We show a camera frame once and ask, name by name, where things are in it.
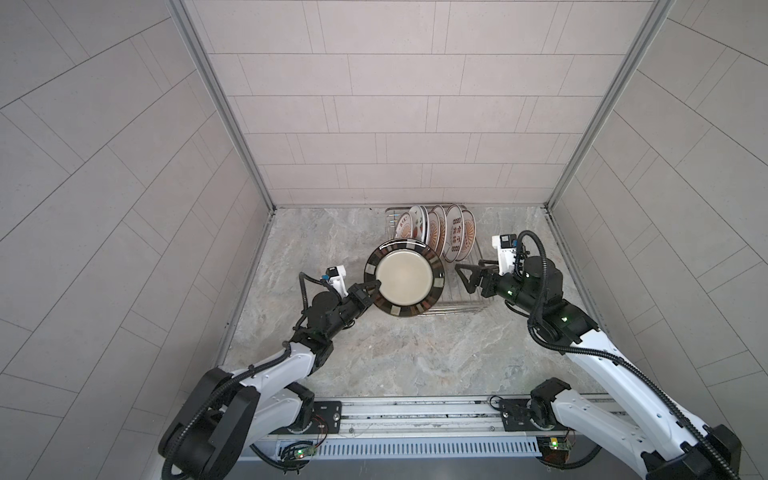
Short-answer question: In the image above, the dark striped rim cream plate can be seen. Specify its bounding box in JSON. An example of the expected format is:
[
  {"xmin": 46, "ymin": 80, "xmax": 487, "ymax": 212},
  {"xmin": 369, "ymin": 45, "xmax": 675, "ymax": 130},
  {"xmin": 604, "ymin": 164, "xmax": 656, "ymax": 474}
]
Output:
[{"xmin": 363, "ymin": 239, "xmax": 446, "ymax": 317}]

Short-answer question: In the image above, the white plate red centre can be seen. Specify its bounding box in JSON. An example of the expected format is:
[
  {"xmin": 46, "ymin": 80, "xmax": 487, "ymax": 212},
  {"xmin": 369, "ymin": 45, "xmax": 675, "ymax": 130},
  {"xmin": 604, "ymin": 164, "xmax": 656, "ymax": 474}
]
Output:
[{"xmin": 433, "ymin": 205, "xmax": 448, "ymax": 256}]

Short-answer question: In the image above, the circuit board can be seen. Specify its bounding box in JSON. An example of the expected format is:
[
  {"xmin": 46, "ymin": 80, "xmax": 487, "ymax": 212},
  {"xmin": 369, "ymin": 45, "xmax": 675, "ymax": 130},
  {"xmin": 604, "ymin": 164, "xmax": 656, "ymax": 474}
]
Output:
[
  {"xmin": 536, "ymin": 436, "xmax": 573, "ymax": 465},
  {"xmin": 280, "ymin": 441, "xmax": 317, "ymax": 463}
]

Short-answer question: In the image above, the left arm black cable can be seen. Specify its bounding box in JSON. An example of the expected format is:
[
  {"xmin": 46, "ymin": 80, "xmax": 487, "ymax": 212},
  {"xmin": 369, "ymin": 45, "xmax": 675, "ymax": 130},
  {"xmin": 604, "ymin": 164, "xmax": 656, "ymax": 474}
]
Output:
[{"xmin": 160, "ymin": 272, "xmax": 337, "ymax": 480}]

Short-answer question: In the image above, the white plate red text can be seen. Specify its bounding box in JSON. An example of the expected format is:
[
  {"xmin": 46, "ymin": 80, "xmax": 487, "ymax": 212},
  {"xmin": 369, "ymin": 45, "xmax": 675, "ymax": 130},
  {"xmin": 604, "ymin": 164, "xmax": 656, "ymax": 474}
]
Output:
[{"xmin": 443, "ymin": 204, "xmax": 464, "ymax": 263}]

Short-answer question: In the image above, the steel wire dish rack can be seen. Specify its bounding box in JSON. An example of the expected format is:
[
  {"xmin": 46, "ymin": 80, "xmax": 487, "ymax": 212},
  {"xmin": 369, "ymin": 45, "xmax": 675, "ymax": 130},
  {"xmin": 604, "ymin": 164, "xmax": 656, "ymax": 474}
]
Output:
[{"xmin": 385, "ymin": 207, "xmax": 491, "ymax": 316}]

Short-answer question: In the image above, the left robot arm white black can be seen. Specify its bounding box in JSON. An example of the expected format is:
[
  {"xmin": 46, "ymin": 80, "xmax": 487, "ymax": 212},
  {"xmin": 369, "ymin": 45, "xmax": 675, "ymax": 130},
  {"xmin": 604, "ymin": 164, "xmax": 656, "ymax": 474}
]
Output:
[{"xmin": 158, "ymin": 278, "xmax": 381, "ymax": 479}]

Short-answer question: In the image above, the left circuit board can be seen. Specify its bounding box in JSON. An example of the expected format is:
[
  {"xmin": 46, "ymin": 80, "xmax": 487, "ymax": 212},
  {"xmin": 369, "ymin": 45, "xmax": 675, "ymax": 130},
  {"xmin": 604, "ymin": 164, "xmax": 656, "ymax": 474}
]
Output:
[{"xmin": 280, "ymin": 441, "xmax": 317, "ymax": 463}]

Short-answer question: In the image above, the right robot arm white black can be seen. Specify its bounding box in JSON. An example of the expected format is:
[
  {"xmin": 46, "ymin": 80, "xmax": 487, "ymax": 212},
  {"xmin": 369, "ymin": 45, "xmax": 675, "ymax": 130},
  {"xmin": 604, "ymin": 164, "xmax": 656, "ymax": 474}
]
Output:
[{"xmin": 455, "ymin": 256, "xmax": 742, "ymax": 479}]

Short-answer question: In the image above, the right circuit board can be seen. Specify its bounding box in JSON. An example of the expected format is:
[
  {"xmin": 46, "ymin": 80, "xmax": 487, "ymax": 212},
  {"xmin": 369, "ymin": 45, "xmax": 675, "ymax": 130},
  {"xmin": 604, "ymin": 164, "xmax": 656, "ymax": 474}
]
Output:
[{"xmin": 536, "ymin": 436, "xmax": 573, "ymax": 465}]

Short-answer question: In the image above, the white plate orange rear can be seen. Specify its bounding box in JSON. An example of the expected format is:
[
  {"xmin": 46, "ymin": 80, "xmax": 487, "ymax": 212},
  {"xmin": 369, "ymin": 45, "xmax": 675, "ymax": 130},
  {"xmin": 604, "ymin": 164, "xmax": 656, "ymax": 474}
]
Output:
[{"xmin": 457, "ymin": 209, "xmax": 476, "ymax": 261}]

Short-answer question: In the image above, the white blue-rim watermelon plate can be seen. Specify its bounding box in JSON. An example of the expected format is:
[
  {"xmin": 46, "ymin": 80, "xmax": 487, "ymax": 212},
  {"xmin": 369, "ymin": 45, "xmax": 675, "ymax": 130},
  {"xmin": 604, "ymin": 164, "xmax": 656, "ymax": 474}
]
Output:
[{"xmin": 408, "ymin": 205, "xmax": 428, "ymax": 243}]

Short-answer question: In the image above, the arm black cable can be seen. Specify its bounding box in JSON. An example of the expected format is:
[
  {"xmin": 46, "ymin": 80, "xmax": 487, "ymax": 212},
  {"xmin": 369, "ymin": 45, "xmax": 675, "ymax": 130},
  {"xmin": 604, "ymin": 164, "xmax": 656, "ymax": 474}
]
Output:
[
  {"xmin": 160, "ymin": 272, "xmax": 337, "ymax": 480},
  {"xmin": 515, "ymin": 230, "xmax": 739, "ymax": 480}
]

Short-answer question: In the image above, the aluminium mounting rail frame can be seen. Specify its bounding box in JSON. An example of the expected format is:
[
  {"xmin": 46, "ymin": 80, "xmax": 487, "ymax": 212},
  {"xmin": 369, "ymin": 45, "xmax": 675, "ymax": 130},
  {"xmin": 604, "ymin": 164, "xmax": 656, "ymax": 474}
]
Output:
[{"xmin": 239, "ymin": 393, "xmax": 679, "ymax": 463}]

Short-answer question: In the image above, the white plate orange sunburst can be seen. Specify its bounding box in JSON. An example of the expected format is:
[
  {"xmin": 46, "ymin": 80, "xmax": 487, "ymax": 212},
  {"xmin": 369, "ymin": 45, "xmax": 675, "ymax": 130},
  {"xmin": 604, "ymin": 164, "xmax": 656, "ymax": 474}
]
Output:
[{"xmin": 394, "ymin": 212, "xmax": 413, "ymax": 239}]

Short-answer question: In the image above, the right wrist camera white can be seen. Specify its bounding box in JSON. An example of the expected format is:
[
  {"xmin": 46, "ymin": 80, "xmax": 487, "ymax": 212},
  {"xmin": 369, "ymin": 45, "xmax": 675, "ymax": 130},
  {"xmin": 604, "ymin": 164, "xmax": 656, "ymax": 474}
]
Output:
[{"xmin": 492, "ymin": 234, "xmax": 519, "ymax": 275}]

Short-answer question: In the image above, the white plate red pattern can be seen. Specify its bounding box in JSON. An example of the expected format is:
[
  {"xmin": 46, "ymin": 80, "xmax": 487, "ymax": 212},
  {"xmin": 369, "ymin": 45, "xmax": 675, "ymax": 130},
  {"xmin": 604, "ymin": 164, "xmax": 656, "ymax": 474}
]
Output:
[{"xmin": 427, "ymin": 210, "xmax": 442, "ymax": 254}]

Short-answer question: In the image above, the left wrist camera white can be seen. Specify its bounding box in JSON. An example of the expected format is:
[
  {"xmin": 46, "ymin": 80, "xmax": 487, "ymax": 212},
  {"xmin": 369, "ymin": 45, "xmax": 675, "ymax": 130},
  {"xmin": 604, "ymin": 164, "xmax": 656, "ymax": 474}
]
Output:
[{"xmin": 322, "ymin": 265, "xmax": 348, "ymax": 298}]

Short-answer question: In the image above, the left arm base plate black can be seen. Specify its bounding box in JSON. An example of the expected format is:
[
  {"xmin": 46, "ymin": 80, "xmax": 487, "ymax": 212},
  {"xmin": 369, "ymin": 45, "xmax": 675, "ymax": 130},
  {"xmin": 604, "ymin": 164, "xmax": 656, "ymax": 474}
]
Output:
[{"xmin": 276, "ymin": 401, "xmax": 343, "ymax": 436}]

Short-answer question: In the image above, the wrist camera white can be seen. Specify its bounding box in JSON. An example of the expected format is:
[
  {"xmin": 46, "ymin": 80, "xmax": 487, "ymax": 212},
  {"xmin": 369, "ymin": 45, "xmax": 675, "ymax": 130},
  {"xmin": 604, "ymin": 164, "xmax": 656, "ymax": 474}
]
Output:
[
  {"xmin": 492, "ymin": 234, "xmax": 519, "ymax": 275},
  {"xmin": 322, "ymin": 265, "xmax": 348, "ymax": 298}
]

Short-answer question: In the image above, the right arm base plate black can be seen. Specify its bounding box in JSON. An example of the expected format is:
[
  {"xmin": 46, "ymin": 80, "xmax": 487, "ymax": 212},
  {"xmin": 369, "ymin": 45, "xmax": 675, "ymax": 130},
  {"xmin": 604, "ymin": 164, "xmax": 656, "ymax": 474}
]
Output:
[{"xmin": 495, "ymin": 398, "xmax": 559, "ymax": 432}]

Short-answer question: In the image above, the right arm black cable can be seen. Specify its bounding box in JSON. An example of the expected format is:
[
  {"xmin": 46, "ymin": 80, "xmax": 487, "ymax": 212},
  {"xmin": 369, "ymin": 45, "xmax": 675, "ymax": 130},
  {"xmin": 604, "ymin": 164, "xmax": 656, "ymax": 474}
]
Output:
[{"xmin": 515, "ymin": 230, "xmax": 739, "ymax": 480}]

